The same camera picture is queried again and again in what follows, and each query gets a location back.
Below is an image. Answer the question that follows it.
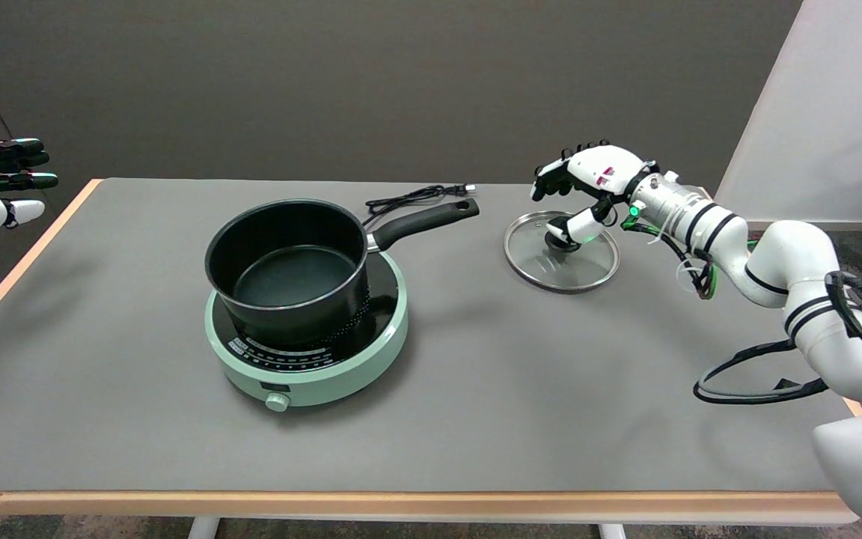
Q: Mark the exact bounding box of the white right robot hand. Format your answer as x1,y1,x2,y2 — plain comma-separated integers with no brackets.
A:
531,140,660,248

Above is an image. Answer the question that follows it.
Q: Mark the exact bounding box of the glass pot lid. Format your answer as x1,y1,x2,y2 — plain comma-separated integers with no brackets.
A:
504,210,620,294

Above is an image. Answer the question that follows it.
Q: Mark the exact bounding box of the green induction cooker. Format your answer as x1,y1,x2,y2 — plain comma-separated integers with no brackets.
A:
204,251,409,413

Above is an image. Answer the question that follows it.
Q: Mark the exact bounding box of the black power cord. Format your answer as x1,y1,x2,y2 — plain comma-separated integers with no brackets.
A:
364,183,475,219

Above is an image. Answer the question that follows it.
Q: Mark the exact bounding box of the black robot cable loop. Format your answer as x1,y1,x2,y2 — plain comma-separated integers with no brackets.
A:
693,271,862,405

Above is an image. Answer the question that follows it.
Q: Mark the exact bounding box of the black saucepan with handle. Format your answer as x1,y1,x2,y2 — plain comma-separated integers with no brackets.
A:
204,197,480,347

